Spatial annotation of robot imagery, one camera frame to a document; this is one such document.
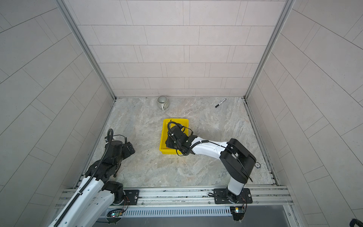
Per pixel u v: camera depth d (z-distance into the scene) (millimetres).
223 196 709
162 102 1082
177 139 644
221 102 1151
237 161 442
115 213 642
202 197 723
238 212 679
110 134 631
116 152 598
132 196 712
